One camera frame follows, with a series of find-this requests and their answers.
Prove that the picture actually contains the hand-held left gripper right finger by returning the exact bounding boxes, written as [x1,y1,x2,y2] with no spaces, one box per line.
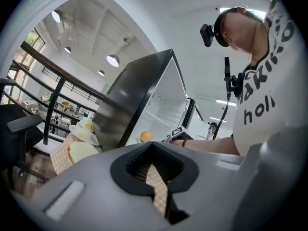
[153,141,248,231]

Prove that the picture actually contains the black metal railing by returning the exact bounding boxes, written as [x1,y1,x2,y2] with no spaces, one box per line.
[0,40,106,149]

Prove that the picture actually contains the small white bowl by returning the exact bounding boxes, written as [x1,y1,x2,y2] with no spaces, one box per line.
[79,118,95,132]

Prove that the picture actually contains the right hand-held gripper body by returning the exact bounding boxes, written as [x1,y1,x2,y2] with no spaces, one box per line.
[166,126,193,143]

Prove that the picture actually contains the black chest camera mount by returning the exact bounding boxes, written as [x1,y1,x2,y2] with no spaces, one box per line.
[211,56,239,141]

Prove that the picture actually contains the black cord necklace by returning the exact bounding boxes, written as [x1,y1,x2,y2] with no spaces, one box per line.
[242,49,269,75]

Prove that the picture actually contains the mini fridge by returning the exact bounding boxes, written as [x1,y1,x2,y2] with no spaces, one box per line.
[92,49,204,154]

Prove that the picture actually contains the orange mango fruit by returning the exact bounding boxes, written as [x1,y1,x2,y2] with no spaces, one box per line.
[141,131,154,143]

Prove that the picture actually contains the black head camera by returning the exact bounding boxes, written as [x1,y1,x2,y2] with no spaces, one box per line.
[199,24,215,48]

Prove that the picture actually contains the black office chair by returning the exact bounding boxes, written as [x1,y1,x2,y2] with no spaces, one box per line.
[0,78,44,185]

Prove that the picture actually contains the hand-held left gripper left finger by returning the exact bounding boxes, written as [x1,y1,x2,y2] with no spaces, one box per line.
[11,141,169,231]

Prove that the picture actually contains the person's head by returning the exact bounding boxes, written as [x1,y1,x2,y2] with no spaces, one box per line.
[220,8,269,64]

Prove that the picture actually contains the person's right forearm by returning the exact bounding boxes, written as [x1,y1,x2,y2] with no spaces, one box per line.
[169,138,241,156]

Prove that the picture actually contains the window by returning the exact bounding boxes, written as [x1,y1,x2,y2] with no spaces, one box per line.
[8,27,46,81]

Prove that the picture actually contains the white printed t-shirt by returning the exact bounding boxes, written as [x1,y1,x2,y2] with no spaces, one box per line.
[231,0,308,156]

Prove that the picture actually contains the white plate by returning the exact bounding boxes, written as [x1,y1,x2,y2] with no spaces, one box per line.
[68,125,100,146]

